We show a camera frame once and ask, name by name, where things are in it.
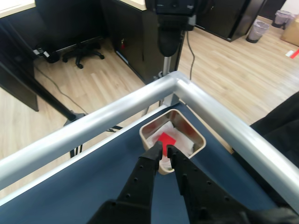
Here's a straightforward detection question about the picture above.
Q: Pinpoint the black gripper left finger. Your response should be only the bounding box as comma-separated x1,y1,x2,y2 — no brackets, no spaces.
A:
87,140,164,224

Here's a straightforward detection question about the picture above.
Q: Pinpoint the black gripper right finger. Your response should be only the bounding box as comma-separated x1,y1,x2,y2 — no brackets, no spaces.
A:
166,144,257,224

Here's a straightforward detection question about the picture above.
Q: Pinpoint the red cube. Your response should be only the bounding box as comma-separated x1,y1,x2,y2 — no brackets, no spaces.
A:
157,132,177,156

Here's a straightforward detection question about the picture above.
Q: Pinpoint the beige box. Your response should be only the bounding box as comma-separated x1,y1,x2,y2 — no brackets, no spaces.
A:
139,108,206,175

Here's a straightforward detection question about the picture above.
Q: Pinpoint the brown cardboard box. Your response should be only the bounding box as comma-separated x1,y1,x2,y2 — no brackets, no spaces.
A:
281,18,299,47

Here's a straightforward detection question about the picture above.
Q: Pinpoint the blue-grey table mat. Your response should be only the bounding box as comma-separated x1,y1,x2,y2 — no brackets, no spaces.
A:
0,104,281,224

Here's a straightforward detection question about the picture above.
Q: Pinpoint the black tripod stand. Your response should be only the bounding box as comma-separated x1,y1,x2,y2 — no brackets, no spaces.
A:
0,23,123,161

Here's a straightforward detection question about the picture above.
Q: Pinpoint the black office chair base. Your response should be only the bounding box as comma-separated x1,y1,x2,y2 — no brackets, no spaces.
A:
62,38,105,69

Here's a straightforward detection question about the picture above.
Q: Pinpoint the black cabinet with key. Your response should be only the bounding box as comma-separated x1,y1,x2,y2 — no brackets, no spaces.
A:
101,0,186,85

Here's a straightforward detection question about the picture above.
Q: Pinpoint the black power strip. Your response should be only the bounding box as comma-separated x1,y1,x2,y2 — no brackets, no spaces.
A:
32,47,59,64

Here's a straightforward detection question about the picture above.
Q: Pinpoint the red floor tape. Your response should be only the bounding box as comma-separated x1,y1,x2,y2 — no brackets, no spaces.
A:
285,48,299,59

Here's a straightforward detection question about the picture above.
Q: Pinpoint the grey mesh waste bin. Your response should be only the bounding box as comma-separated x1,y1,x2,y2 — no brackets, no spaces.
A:
272,10,296,30
245,19,270,44

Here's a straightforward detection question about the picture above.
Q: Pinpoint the black low cabinet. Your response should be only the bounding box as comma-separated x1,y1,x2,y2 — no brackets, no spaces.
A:
195,0,287,43

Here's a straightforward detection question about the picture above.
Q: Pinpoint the silver metal table frame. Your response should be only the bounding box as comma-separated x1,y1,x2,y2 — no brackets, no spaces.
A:
0,71,299,208

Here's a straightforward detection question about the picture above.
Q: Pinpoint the dark floor cable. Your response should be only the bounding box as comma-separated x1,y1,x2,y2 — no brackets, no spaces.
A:
34,66,90,115

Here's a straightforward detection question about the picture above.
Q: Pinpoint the silver camera stand pole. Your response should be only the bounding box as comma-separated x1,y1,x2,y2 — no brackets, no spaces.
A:
153,55,173,81

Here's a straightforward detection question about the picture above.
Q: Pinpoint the black overhead camera cable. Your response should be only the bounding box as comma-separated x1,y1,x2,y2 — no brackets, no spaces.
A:
185,31,196,80

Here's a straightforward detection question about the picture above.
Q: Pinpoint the black overhead camera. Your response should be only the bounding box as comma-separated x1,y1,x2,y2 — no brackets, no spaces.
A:
144,0,215,57

